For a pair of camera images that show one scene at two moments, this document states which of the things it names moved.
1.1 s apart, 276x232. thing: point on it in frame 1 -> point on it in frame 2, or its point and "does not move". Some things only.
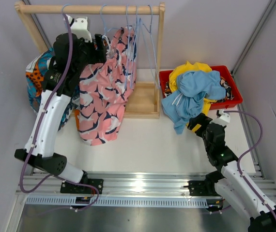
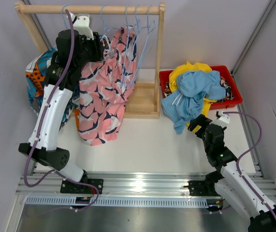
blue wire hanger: x=104 y=22 does not move
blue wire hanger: x=133 y=61 -> x=125 y=47
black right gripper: x=201 y=119 does not move
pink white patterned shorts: x=105 y=87 does not move
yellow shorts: x=186 y=67 does not move
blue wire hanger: x=149 y=43 -> x=150 y=26
